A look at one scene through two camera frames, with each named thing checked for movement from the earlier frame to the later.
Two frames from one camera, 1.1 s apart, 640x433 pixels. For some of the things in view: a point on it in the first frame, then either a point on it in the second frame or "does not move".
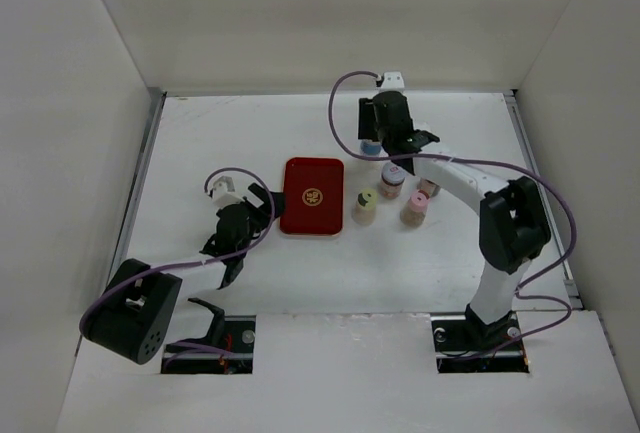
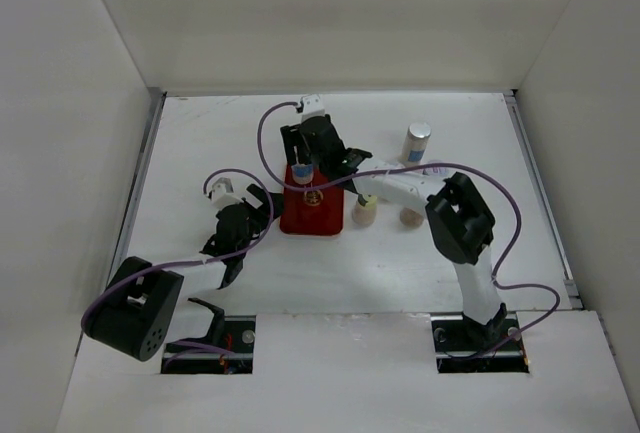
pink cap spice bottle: x=414 y=212 does not move
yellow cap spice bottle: x=365 y=207 does not move
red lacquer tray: x=313 y=189 does not move
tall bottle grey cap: x=369 y=147 to x=302 y=173
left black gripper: x=263 y=197 does not move
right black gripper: x=366 y=119 to x=292 y=138
